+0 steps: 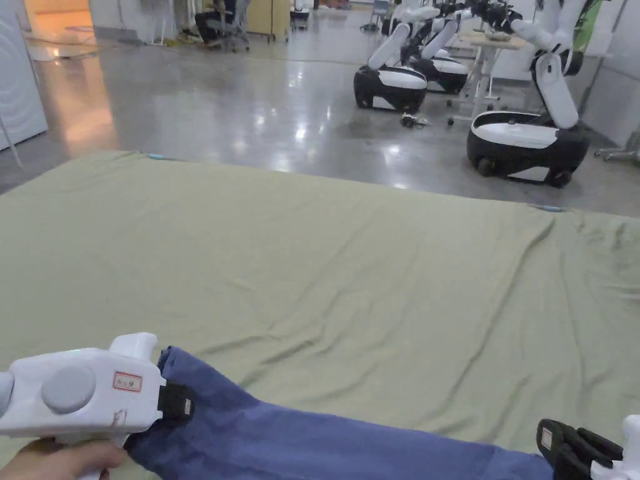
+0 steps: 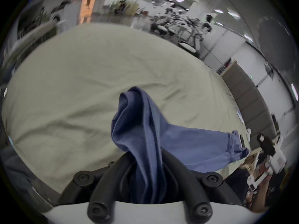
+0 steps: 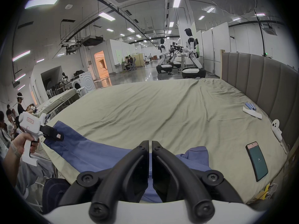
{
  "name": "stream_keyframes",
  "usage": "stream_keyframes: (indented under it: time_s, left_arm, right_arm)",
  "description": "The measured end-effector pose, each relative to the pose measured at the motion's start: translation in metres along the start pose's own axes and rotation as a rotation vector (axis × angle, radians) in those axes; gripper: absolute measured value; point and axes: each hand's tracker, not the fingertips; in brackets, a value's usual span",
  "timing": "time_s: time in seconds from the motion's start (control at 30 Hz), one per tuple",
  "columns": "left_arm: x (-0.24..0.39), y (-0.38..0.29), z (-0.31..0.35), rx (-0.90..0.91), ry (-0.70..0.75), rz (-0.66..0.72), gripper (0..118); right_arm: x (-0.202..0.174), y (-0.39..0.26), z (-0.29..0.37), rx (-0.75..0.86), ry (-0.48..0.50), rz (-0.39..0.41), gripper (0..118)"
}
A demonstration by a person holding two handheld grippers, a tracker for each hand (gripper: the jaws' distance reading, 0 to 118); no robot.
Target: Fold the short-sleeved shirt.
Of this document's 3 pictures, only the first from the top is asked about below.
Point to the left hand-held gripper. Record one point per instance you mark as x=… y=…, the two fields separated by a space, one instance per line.
x=67 y=387

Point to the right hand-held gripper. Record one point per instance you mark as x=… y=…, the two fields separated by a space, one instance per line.
x=575 y=450

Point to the dark blue garment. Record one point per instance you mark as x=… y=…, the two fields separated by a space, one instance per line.
x=300 y=445

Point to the person's left hand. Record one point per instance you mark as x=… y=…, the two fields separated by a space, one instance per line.
x=55 y=462

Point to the bed with pale green sheet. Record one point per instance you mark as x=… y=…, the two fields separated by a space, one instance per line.
x=320 y=280

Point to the white wheeled robot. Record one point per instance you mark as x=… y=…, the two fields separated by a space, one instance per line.
x=520 y=132
x=445 y=67
x=395 y=80

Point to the wooden top desk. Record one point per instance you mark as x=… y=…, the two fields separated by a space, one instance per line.
x=500 y=44

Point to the wooden cabinet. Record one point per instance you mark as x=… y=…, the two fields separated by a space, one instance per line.
x=270 y=17

